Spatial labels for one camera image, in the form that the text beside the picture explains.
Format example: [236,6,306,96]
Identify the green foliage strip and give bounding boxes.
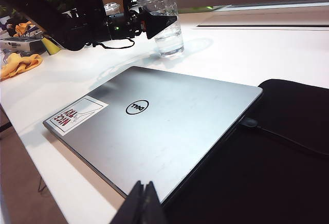
[178,5,215,13]

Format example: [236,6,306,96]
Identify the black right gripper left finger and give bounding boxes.
[109,180,145,224]

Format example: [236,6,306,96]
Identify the labelled clear plastic cup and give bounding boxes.
[103,2,121,15]

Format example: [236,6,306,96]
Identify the clear plastic cup with lid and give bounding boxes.
[138,0,185,59]

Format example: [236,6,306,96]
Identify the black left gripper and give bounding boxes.
[104,4,178,41]

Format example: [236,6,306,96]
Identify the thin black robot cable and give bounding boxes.
[92,38,136,49]

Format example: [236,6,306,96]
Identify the small orange cloth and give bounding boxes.
[12,21,35,38]

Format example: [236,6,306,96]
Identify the white desk cable flap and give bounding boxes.
[191,9,329,30]

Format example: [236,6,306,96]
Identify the yellow sponge block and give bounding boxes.
[41,36,62,55]

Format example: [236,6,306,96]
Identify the black laptop sleeve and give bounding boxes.
[161,79,329,224]

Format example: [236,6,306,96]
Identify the white grey projector device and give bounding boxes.
[0,38,44,55]

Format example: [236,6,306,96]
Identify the white red laptop sticker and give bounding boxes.
[49,96,109,133]

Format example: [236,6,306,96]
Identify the black cable with plug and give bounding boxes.
[241,117,329,157]

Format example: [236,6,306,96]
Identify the silver Dell laptop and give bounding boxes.
[42,66,264,206]

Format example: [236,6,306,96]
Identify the large orange cloth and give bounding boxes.
[0,53,43,81]

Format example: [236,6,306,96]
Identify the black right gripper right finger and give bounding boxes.
[143,181,168,224]

